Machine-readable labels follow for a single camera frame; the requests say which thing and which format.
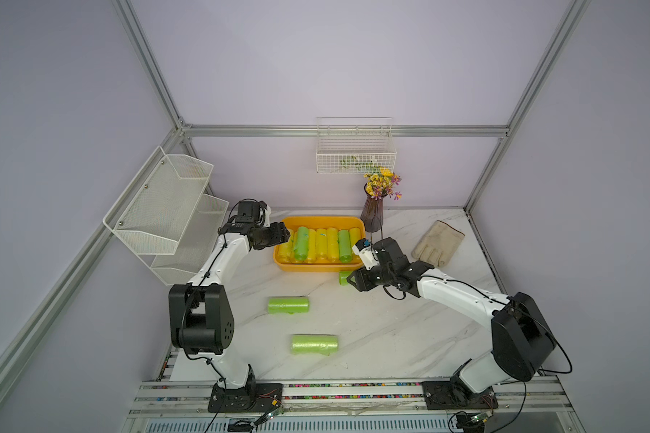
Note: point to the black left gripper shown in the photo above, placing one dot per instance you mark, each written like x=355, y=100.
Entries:
x=278, y=233

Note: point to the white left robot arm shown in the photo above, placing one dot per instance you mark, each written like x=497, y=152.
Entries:
x=202, y=323

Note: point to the orange plastic storage box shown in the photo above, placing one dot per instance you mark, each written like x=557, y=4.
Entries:
x=315, y=222

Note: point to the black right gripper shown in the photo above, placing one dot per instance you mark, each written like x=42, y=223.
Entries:
x=362, y=279

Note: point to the yellow trash bag roll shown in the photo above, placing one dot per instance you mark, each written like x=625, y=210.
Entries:
x=285, y=253
x=321, y=244
x=355, y=235
x=312, y=254
x=332, y=234

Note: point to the aluminium corner frame post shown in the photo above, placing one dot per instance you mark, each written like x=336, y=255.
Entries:
x=554, y=49

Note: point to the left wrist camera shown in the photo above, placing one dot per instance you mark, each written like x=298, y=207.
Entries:
x=254, y=213

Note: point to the purple glass vase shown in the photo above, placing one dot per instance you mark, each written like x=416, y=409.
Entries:
x=372, y=214

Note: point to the white mesh lower shelf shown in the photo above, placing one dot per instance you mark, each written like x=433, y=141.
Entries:
x=196, y=244

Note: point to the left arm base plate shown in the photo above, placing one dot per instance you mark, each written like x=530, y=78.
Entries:
x=253, y=398

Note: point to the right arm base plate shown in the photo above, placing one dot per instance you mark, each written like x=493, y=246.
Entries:
x=455, y=396

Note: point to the white wire wall basket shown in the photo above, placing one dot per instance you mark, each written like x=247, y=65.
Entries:
x=359, y=145

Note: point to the cream work glove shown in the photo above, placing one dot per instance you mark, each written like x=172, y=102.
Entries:
x=438, y=245

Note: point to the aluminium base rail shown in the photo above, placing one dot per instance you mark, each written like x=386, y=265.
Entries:
x=155, y=400

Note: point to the yellow purple artificial flowers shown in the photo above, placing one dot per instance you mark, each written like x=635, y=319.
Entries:
x=383, y=183

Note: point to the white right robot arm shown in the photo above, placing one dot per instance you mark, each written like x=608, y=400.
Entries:
x=521, y=341

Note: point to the light green trash bag roll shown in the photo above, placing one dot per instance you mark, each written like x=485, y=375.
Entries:
x=307, y=344

